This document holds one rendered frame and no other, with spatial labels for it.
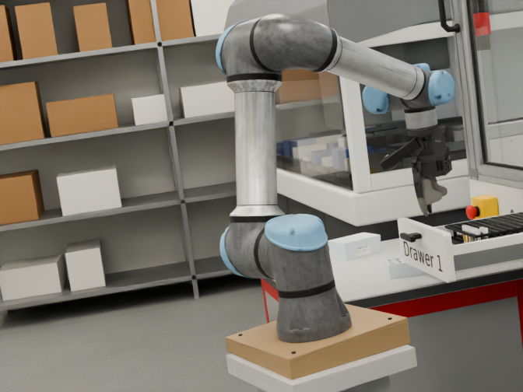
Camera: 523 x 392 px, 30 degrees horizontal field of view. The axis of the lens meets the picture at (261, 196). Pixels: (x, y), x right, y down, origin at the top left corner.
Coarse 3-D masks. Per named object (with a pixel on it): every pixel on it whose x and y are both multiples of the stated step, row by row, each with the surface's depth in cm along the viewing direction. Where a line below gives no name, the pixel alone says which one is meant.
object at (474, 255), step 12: (444, 228) 239; (480, 240) 216; (492, 240) 216; (504, 240) 216; (516, 240) 217; (456, 252) 214; (468, 252) 215; (480, 252) 215; (492, 252) 216; (504, 252) 216; (516, 252) 217; (456, 264) 214; (468, 264) 215; (480, 264) 215; (492, 264) 216
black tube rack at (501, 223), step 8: (496, 216) 238; (504, 216) 237; (512, 216) 236; (520, 216) 235; (456, 224) 236; (464, 224) 234; (472, 224) 233; (480, 224) 232; (488, 224) 230; (496, 224) 229; (504, 224) 228; (512, 224) 226; (520, 224) 225; (456, 232) 235; (488, 232) 221; (496, 232) 220; (504, 232) 220; (512, 232) 232; (520, 232) 230; (456, 240) 231
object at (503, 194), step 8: (472, 184) 275; (480, 184) 270; (488, 184) 265; (496, 184) 260; (472, 192) 276; (480, 192) 271; (488, 192) 266; (496, 192) 261; (504, 192) 256; (512, 192) 251; (520, 192) 247; (504, 200) 257; (512, 200) 252; (520, 200) 248; (504, 208) 257; (512, 208) 253; (520, 208) 248
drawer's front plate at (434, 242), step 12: (408, 228) 232; (420, 228) 224; (432, 228) 220; (420, 240) 226; (432, 240) 218; (444, 240) 211; (432, 252) 219; (444, 252) 212; (420, 264) 228; (432, 264) 221; (444, 264) 213; (444, 276) 214
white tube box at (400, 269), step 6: (384, 258) 256; (390, 258) 256; (396, 258) 256; (384, 264) 255; (390, 264) 248; (396, 264) 248; (402, 264) 248; (408, 264) 248; (390, 270) 248; (396, 270) 248; (402, 270) 248; (408, 270) 248; (414, 270) 248; (420, 270) 248; (390, 276) 249; (396, 276) 249; (402, 276) 249; (408, 276) 249
